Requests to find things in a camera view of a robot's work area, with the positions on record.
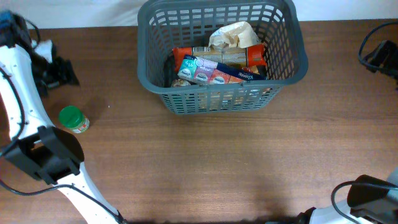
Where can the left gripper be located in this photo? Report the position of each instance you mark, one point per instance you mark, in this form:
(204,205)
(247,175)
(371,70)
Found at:
(66,74)

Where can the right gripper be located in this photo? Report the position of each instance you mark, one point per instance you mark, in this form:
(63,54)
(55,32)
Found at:
(381,56)

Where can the green lid jar red label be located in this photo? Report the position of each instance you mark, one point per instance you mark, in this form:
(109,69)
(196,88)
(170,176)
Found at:
(73,119)

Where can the grey plastic basket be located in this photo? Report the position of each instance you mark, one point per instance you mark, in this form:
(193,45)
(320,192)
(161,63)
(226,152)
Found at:
(164,25)

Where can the orange pasta packet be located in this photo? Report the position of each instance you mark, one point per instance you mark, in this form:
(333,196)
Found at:
(238,57)

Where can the beige paper bag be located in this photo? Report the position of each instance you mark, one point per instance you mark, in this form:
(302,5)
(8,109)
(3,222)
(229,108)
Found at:
(237,35)

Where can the blue tissue pack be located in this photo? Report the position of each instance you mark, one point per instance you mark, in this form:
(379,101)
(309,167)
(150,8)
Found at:
(189,65)

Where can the green lid jar white label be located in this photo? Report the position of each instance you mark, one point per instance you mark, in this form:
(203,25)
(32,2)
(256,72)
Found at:
(180,83)

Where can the beige coffee mix bag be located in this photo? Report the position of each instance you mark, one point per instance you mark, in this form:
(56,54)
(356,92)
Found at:
(248,69)

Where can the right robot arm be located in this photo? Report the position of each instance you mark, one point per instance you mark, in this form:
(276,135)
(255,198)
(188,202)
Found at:
(364,200)

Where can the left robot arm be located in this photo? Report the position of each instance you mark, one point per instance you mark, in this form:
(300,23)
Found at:
(29,69)

